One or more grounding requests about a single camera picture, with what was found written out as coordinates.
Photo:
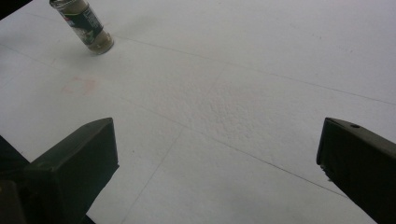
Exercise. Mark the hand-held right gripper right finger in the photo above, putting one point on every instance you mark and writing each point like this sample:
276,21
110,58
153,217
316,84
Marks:
361,161

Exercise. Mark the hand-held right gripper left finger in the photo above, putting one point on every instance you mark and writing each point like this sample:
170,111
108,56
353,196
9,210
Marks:
71,168

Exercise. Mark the glass spice jar dark label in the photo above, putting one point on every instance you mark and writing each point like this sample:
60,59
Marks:
85,26

